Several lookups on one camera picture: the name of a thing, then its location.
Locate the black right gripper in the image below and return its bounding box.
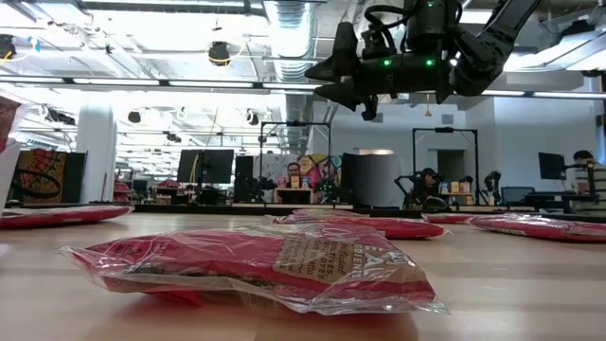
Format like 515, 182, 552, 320
305, 21, 456, 121

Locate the red popcorn bag clear wrap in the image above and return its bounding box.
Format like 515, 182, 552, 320
466, 212, 606, 244
0, 204, 135, 231
273, 209, 446, 241
422, 212, 474, 224
59, 222, 450, 316
0, 89, 30, 153

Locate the black monitor on arm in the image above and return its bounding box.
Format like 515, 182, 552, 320
538, 152, 568, 182

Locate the dark grey partition screen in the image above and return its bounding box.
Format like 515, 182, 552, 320
340, 152, 403, 208

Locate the person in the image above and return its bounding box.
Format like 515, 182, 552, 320
570, 150, 606, 217
283, 162, 304, 189

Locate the small wooden table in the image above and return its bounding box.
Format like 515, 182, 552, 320
273, 188, 314, 205

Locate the black tall speaker box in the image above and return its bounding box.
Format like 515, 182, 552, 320
234, 154, 255, 203

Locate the black computer monitor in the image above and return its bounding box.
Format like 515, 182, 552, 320
176, 149, 236, 186

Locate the long ceiling light strip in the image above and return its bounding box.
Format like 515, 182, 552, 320
0, 74, 323, 94

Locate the dark office desk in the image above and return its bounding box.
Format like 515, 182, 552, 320
525, 191, 606, 214

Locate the white round pillar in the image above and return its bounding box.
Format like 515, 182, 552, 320
75, 103, 118, 205

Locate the orange patterned panel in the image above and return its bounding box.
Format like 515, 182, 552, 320
11, 148, 89, 205

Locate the black ceiling device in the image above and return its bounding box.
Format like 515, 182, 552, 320
0, 32, 18, 62

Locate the white plastic basket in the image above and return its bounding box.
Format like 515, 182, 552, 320
0, 139, 23, 212

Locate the silver ventilation duct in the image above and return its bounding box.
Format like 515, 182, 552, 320
262, 0, 328, 153

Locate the black metal frame stand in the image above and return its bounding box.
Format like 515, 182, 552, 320
410, 126, 480, 206
258, 120, 332, 205

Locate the colourful wall mural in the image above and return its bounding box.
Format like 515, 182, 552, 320
296, 153, 343, 190

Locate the black ceiling dome camera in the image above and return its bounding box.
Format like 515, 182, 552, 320
206, 41, 232, 67

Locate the black table edge rail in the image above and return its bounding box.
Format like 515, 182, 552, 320
0, 202, 606, 222

